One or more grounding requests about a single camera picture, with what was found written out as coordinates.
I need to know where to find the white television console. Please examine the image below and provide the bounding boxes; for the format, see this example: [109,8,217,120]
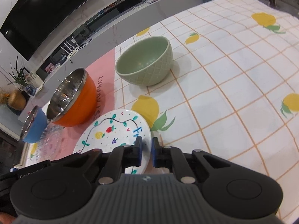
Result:
[17,0,204,122]

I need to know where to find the green ceramic bowl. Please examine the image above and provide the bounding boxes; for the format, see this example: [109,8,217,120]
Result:
[115,36,173,87]

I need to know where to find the black cable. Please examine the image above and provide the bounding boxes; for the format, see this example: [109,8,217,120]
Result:
[68,37,93,63]

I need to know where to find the black television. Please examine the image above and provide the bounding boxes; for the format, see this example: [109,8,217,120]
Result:
[0,0,98,62]

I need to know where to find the lemon print checked tablecloth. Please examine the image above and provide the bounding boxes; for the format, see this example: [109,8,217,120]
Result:
[22,0,299,224]

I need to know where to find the person's left hand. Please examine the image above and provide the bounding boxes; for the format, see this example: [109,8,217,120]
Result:
[0,212,17,224]

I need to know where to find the blue steel bowl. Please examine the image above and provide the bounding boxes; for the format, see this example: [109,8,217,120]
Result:
[19,105,49,144]

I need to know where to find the orange steel bowl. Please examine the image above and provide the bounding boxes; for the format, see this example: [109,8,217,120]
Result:
[46,68,98,127]

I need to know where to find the golden gourd vase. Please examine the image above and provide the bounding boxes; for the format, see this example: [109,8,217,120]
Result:
[8,90,27,111]

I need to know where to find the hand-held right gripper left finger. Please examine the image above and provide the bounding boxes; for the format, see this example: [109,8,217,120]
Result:
[70,136,143,185]

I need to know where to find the painted white plate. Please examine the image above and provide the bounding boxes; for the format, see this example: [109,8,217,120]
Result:
[73,109,152,175]

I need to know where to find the clear glass plate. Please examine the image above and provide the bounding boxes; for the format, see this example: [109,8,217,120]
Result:
[29,125,64,162]

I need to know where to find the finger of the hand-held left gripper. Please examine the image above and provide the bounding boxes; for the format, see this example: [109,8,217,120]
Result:
[50,150,92,167]

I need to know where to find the dried yellow flowers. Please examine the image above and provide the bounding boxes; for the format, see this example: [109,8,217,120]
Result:
[0,87,11,104]

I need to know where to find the green potted plant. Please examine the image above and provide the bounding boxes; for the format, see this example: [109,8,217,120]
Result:
[7,56,30,89]

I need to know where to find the pink table mat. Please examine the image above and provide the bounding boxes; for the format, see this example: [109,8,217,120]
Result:
[48,49,117,161]

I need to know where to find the white picture frame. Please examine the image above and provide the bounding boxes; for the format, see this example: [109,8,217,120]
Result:
[24,69,44,87]

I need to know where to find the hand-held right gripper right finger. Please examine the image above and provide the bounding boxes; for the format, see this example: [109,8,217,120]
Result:
[152,137,230,184]

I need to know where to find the white router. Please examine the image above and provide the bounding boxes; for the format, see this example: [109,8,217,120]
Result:
[61,36,78,54]

